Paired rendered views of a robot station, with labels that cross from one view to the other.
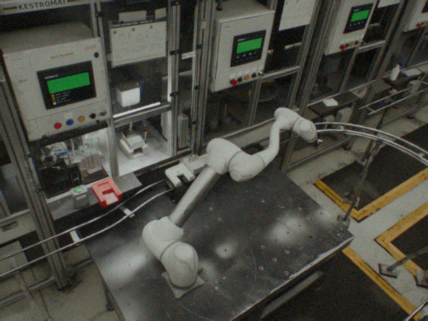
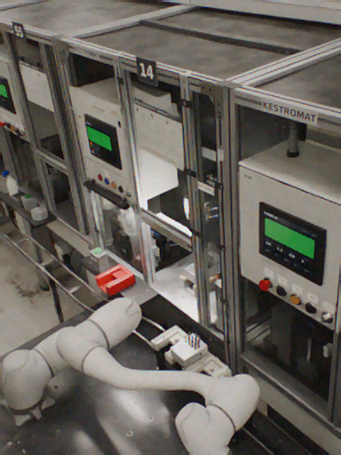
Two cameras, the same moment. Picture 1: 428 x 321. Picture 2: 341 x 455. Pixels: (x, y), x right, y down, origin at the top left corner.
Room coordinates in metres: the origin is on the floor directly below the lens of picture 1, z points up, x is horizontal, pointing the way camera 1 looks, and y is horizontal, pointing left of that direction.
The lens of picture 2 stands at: (1.93, -1.53, 2.56)
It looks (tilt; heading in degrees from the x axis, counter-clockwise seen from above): 32 degrees down; 94
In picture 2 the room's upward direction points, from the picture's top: 5 degrees counter-clockwise
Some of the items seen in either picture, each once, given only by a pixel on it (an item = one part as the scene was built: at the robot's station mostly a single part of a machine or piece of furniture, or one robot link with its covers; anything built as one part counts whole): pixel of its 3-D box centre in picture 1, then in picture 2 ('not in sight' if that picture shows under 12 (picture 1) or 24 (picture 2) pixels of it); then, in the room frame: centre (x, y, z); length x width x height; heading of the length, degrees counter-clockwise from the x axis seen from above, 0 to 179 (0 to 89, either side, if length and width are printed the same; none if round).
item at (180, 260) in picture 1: (182, 262); (21, 375); (1.12, 0.10, 0.85); 0.18 x 0.16 x 0.22; 48
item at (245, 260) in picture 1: (217, 230); (112, 435); (1.50, -0.08, 0.66); 1.50 x 1.06 x 0.04; 130
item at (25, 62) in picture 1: (56, 80); (122, 138); (1.58, 0.83, 1.60); 0.42 x 0.29 x 0.46; 130
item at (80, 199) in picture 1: (79, 195); (100, 259); (1.39, 0.74, 0.97); 0.08 x 0.08 x 0.12; 40
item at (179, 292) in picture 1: (185, 275); (28, 402); (1.12, 0.08, 0.71); 0.22 x 0.18 x 0.06; 130
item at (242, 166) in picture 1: (244, 168); (80, 346); (1.48, -0.17, 1.25); 0.18 x 0.14 x 0.13; 138
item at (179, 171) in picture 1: (193, 171); (190, 362); (1.84, 0.13, 0.84); 0.36 x 0.14 x 0.10; 130
